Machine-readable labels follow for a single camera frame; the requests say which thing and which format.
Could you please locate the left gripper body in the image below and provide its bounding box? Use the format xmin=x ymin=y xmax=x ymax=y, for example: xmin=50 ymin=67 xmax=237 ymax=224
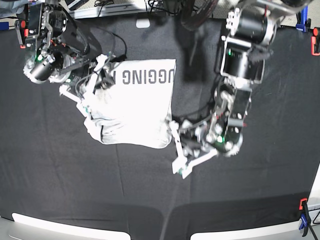
xmin=168 ymin=119 xmax=220 ymax=160

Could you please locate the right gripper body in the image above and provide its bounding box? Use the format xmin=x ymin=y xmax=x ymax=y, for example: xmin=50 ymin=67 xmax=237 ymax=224
xmin=67 ymin=53 xmax=115 ymax=90

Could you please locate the grey t-shirt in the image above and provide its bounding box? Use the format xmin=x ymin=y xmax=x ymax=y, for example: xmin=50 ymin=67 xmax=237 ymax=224
xmin=84 ymin=59 xmax=176 ymax=149

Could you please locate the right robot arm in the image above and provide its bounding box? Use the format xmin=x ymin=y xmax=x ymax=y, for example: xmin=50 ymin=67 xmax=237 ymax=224
xmin=14 ymin=0 xmax=127 ymax=95

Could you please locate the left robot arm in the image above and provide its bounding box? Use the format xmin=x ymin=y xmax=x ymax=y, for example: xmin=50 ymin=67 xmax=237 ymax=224
xmin=169 ymin=0 xmax=309 ymax=162

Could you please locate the orange clamp top left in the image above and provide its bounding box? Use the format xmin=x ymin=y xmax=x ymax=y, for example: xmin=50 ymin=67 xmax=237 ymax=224
xmin=14 ymin=20 xmax=29 ymax=49

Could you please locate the black table cloth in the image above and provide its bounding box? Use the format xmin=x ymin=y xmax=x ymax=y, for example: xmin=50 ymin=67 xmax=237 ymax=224
xmin=0 ymin=28 xmax=320 ymax=240

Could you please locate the orange blue clamp bottom right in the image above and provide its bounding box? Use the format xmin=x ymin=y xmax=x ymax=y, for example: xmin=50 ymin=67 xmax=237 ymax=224
xmin=298 ymin=198 xmax=311 ymax=237

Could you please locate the blue clamp top right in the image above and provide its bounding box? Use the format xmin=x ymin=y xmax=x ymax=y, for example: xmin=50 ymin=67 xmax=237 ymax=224
xmin=295 ymin=6 xmax=311 ymax=33

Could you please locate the orange clamp top right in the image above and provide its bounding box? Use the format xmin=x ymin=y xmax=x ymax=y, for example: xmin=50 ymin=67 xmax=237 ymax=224
xmin=311 ymin=27 xmax=320 ymax=56

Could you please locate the black cable bundle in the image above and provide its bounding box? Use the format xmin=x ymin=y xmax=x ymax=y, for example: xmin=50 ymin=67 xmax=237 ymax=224
xmin=146 ymin=0 xmax=218 ymax=30

